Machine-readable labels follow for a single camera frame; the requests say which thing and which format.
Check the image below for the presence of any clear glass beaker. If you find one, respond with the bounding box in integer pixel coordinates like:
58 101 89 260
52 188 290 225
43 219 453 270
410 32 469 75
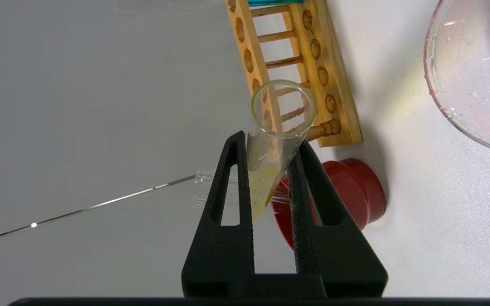
424 0 490 170

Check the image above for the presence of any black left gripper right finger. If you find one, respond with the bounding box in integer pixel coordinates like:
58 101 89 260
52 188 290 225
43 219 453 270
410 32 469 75
288 140 388 298

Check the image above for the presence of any wooden test tube rack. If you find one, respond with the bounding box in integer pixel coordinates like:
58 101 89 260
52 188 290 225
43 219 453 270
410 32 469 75
225 0 363 148

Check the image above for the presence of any test tube with teal pigment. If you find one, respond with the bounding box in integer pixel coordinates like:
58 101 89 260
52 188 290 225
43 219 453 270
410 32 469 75
247 0 305 6

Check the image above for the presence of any test tube with yellow pigment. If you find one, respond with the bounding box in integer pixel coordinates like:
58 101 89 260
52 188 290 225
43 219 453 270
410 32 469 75
247 80 317 221

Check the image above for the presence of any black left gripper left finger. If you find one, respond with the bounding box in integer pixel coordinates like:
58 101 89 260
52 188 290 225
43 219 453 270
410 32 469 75
181 130 255 298

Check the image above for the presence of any dark red cup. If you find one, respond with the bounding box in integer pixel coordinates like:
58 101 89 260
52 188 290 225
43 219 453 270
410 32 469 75
271 159 387 252

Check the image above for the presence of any test tube with red pigment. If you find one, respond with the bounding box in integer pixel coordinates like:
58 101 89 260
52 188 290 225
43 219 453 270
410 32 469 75
194 169 239 185

